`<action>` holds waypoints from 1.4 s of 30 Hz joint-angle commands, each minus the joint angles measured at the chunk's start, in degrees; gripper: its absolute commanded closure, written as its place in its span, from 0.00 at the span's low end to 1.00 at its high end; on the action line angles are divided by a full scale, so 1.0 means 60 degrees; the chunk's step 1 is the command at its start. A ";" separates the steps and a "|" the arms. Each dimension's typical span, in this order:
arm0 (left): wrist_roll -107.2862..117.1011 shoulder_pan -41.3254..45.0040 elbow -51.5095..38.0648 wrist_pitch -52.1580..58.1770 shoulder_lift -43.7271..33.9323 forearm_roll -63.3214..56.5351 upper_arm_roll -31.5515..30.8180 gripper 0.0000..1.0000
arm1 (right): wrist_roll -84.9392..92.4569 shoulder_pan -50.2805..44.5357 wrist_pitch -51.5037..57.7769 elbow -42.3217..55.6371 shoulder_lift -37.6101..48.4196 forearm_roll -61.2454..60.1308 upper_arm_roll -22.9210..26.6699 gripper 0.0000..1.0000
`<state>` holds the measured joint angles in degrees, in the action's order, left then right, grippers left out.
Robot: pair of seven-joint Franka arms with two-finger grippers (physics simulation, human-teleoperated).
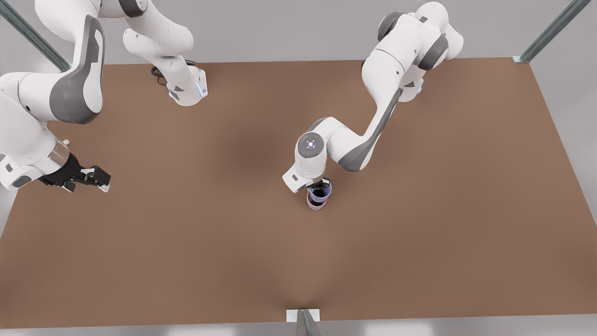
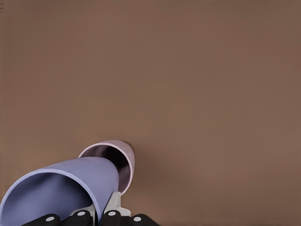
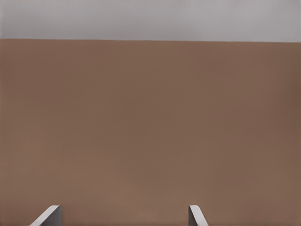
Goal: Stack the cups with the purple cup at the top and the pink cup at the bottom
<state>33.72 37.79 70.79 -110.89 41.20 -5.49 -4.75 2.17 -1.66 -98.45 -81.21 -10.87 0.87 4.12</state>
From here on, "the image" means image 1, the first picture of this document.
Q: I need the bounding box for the purple cup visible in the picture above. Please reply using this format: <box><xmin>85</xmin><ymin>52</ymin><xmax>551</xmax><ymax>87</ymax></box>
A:
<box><xmin>308</xmin><ymin>181</ymin><xmax>333</xmax><ymax>203</ymax></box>

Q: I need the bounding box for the black cable loop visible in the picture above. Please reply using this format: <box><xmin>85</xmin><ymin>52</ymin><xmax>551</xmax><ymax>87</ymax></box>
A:
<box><xmin>150</xmin><ymin>59</ymin><xmax>197</xmax><ymax>86</ymax></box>

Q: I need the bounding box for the silver frame post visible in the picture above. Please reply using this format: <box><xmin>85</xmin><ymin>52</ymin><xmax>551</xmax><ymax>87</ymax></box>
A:
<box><xmin>512</xmin><ymin>0</ymin><xmax>592</xmax><ymax>64</ymax></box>
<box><xmin>0</xmin><ymin>0</ymin><xmax>71</xmax><ymax>73</ymax></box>
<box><xmin>286</xmin><ymin>308</ymin><xmax>322</xmax><ymax>336</ymax></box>

